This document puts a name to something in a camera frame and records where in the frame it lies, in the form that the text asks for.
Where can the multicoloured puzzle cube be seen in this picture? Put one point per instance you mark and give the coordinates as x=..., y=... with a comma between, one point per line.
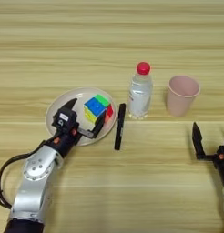
x=97, y=107

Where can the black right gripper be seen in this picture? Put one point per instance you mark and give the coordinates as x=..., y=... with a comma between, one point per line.
x=223, y=164

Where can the clear red-capped water bottle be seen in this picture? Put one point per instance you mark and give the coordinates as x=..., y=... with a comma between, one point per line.
x=140, y=91

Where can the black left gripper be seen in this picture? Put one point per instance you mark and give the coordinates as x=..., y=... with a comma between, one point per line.
x=66, y=142

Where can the pink plastic cup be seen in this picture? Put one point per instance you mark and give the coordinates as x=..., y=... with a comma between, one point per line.
x=181, y=97

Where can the black marker pen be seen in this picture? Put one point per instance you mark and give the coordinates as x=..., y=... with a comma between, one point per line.
x=120, y=127

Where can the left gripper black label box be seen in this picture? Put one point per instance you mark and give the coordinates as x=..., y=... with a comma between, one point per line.
x=65, y=119

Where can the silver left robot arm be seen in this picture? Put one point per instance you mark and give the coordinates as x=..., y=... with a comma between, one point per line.
x=35, y=182

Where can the cream round plate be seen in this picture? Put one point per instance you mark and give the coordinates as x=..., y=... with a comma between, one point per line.
x=83, y=97

